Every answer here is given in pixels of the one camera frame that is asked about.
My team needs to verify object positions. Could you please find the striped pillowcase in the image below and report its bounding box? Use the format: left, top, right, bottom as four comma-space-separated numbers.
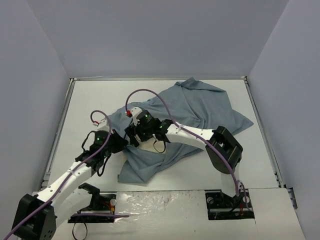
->
117, 77, 253, 184

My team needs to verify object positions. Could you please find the cream white pillow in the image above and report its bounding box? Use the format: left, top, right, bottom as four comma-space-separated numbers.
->
137, 141, 160, 153

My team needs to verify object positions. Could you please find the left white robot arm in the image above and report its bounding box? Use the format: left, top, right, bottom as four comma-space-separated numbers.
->
7, 130, 128, 240

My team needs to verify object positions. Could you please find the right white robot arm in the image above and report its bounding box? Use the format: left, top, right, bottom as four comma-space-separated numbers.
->
125, 107, 243, 207

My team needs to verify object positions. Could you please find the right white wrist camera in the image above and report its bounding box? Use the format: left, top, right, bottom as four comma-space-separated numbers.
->
126, 106, 145, 126

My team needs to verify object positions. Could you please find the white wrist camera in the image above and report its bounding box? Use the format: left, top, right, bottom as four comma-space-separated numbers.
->
126, 106, 145, 126
96, 118, 113, 135

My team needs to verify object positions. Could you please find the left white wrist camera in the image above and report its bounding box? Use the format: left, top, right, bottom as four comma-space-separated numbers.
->
96, 118, 113, 135

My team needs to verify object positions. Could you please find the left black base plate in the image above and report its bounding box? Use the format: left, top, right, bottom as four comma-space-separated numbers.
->
67, 192, 117, 224

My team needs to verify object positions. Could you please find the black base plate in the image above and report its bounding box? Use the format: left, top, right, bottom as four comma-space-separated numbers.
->
205, 190, 255, 221
67, 192, 117, 224

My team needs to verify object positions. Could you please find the thin black cable loop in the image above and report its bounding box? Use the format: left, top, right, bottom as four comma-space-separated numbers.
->
72, 219, 88, 240

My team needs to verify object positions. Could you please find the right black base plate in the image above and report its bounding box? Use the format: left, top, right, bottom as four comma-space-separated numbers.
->
205, 190, 255, 221

